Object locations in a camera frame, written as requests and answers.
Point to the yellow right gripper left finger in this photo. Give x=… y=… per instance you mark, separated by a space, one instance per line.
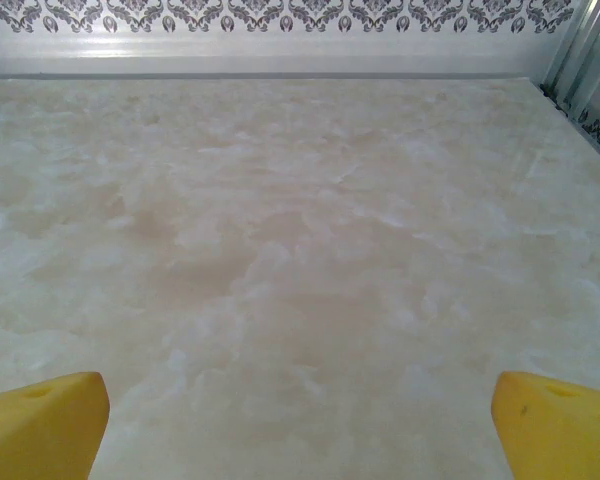
x=40 y=430

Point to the thin aluminium edge rail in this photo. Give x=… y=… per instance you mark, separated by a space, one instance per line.
x=260 y=55

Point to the aluminium frame post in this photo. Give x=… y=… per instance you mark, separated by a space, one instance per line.
x=585 y=45

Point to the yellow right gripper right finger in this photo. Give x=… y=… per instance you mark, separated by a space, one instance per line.
x=560 y=435

